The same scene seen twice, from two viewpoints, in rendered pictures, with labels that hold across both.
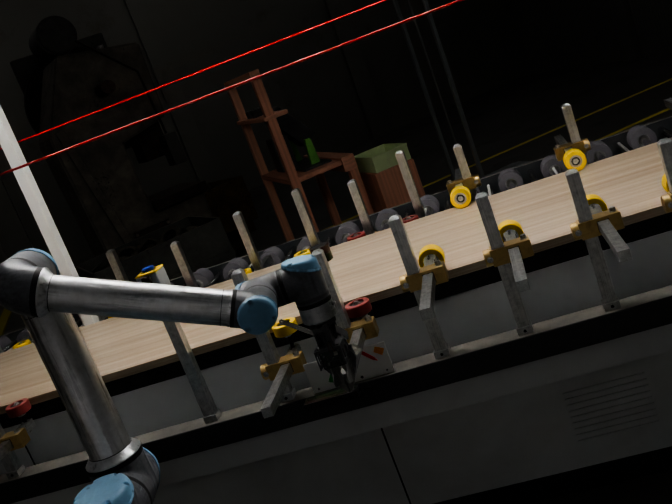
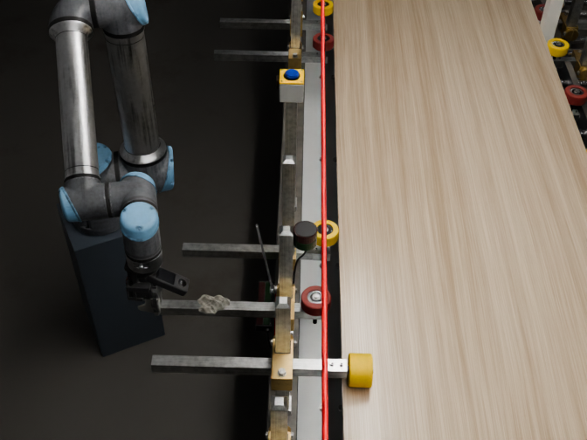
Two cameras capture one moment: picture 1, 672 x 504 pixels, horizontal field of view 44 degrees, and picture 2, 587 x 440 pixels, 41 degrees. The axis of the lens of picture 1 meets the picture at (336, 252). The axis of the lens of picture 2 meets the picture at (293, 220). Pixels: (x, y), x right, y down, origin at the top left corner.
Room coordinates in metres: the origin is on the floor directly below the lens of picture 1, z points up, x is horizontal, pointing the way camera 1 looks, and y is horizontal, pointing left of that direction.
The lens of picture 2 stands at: (2.07, -1.29, 2.53)
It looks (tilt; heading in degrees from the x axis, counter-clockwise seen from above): 45 degrees down; 77
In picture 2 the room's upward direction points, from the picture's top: 1 degrees clockwise
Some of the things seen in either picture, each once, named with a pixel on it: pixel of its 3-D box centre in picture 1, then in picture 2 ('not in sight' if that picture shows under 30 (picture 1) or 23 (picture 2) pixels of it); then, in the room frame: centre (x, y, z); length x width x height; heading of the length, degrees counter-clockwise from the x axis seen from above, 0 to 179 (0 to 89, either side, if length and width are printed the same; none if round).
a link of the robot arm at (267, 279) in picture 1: (262, 295); (134, 198); (1.99, 0.21, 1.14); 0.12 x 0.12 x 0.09; 88
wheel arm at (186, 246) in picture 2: (283, 378); (256, 251); (2.31, 0.28, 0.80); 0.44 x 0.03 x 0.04; 167
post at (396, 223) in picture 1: (420, 291); (282, 361); (2.29, -0.19, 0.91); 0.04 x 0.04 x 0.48; 77
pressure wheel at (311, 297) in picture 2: (362, 318); (315, 309); (2.42, 0.00, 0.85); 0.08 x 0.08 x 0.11
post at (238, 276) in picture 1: (265, 341); (288, 220); (2.41, 0.30, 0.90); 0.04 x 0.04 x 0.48; 77
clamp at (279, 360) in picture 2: (423, 277); (282, 360); (2.29, -0.21, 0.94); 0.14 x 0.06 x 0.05; 77
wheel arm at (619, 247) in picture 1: (606, 228); not in sight; (2.11, -0.70, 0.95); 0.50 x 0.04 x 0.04; 167
